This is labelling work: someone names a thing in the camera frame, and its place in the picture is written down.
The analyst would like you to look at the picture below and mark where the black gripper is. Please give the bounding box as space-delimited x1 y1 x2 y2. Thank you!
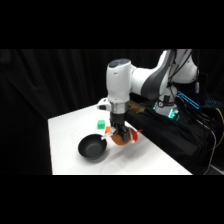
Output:
110 112 131 142

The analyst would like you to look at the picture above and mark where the brown potato toy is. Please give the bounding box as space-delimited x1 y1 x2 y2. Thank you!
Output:
100 126 145 147

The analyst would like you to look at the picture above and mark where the tan wrist mount plate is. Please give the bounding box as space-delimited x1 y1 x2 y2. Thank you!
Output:
128 102 146 114

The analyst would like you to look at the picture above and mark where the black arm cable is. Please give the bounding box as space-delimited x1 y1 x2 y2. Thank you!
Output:
163 49 193 101

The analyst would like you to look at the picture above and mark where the yellow cable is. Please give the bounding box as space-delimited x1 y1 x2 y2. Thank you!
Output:
209 107 224 168

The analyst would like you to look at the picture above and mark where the black cloth-covered stand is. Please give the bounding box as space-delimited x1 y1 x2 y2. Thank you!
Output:
123 98 224 176

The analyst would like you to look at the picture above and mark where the blue-lit electronic device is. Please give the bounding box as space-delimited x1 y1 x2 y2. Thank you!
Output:
175 90 202 111

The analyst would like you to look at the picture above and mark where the black bowl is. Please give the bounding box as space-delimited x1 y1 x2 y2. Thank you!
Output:
77 133 109 159

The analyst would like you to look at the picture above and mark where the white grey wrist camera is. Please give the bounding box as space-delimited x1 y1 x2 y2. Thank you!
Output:
96 97 112 112

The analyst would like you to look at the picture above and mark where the black curtain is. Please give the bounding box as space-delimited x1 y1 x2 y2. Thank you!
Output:
0 49 224 176

